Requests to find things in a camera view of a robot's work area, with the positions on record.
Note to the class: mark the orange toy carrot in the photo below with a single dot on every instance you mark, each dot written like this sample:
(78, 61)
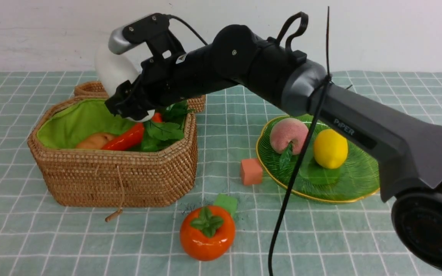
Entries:
(165, 128)

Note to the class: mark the woven wicker basket lid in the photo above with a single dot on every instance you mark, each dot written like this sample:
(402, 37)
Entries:
(96, 90)

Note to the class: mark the white toy radish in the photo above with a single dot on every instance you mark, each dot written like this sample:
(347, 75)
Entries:
(118, 75)

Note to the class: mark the woven wicker basket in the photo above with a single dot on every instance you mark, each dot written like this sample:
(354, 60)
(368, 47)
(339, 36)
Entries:
(112, 179)

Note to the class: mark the tan toy potato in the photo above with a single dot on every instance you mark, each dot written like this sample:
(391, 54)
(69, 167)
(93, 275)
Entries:
(96, 141)

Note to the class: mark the yellow toy lemon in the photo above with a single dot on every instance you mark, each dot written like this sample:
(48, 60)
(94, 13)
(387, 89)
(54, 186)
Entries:
(330, 149)

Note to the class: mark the green checked tablecloth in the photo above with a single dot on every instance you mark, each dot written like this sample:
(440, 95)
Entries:
(39, 237)

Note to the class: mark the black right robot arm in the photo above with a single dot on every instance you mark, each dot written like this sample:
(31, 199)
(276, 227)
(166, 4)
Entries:
(408, 150)

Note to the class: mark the green glass leaf plate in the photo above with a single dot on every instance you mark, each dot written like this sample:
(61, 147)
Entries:
(356, 179)

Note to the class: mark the orange foam cube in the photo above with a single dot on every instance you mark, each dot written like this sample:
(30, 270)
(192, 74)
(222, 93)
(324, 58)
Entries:
(251, 172)

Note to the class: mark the green foam cube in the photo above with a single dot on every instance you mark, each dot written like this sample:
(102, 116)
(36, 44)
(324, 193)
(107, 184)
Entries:
(229, 203)

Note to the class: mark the pink toy peach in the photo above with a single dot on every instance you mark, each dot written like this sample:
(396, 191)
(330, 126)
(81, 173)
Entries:
(287, 138)

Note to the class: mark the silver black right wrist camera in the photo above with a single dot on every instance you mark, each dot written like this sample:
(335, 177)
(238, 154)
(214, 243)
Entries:
(153, 30)

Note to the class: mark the orange toy persimmon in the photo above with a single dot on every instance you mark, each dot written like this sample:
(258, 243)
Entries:
(207, 233)

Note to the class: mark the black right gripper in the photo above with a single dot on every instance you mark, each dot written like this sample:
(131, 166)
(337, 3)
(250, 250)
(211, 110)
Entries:
(154, 86)

